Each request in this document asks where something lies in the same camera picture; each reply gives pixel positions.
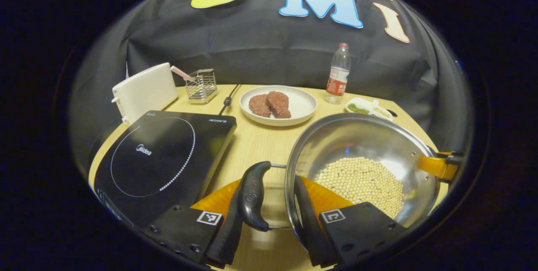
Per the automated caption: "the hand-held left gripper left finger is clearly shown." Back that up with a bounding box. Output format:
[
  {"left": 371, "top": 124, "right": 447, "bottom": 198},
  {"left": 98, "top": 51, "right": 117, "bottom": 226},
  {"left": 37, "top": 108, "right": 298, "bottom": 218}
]
[{"left": 143, "top": 179, "right": 244, "bottom": 269}]

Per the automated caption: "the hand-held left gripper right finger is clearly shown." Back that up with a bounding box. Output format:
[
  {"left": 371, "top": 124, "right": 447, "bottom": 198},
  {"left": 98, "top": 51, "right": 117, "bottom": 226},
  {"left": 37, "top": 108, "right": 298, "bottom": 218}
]
[{"left": 293, "top": 175, "right": 407, "bottom": 268}]

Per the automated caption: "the pile of yellow soybeans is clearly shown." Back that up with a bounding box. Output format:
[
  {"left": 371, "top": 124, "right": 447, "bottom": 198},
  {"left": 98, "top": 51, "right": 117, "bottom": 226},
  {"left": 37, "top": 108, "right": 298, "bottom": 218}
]
[{"left": 314, "top": 157, "right": 404, "bottom": 219}]

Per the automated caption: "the stainless steel pot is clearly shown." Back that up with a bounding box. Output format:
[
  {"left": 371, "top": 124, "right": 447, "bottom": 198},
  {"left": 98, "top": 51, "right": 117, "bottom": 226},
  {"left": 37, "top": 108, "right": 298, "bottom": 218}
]
[{"left": 237, "top": 113, "right": 442, "bottom": 246}]

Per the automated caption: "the black induction cooktop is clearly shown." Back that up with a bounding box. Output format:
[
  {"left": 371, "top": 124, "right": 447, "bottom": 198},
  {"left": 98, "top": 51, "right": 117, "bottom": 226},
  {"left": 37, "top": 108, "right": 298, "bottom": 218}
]
[{"left": 93, "top": 110, "right": 237, "bottom": 228}]

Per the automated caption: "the white divided dish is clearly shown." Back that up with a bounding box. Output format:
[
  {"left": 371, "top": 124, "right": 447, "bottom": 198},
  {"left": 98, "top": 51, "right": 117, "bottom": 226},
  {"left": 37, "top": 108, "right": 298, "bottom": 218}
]
[{"left": 345, "top": 97, "right": 394, "bottom": 121}]

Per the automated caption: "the round white plate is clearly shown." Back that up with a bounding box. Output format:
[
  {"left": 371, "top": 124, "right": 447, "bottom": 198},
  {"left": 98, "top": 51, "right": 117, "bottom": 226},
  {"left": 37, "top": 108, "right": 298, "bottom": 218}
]
[{"left": 239, "top": 85, "right": 318, "bottom": 127}]

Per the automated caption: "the red meat patty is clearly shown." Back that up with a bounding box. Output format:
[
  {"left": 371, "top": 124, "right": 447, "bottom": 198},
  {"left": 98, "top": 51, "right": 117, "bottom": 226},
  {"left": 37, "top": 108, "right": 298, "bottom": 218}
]
[
  {"left": 266, "top": 91, "right": 292, "bottom": 119},
  {"left": 249, "top": 94, "right": 272, "bottom": 118}
]

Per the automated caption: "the clear plastic water bottle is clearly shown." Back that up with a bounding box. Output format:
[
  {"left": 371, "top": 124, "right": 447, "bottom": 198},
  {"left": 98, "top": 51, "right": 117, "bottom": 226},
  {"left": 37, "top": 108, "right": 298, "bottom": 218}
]
[{"left": 324, "top": 43, "right": 351, "bottom": 105}]

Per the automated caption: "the white toaster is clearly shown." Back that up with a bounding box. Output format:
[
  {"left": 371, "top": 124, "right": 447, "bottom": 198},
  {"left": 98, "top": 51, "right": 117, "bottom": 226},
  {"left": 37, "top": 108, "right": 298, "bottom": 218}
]
[{"left": 111, "top": 62, "right": 179, "bottom": 126}]

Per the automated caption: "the pink striped straw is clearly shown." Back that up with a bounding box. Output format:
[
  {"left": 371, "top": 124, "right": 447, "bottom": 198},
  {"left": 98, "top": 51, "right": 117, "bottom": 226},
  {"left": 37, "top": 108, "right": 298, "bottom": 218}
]
[{"left": 170, "top": 66, "right": 192, "bottom": 80}]

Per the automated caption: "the black backdrop cloth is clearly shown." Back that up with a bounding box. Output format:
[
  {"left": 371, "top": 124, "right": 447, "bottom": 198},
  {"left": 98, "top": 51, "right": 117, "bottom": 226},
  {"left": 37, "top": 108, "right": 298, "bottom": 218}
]
[{"left": 69, "top": 0, "right": 473, "bottom": 166}]

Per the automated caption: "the black cooktop power cable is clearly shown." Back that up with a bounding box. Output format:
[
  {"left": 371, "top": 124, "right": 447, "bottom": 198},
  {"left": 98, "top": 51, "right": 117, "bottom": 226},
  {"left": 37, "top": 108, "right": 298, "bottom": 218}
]
[{"left": 219, "top": 84, "right": 242, "bottom": 115}]

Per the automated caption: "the small wire basket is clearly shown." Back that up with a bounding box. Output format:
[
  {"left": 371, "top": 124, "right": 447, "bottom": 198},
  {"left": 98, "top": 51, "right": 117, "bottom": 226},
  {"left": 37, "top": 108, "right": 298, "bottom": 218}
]
[{"left": 185, "top": 68, "right": 218, "bottom": 104}]

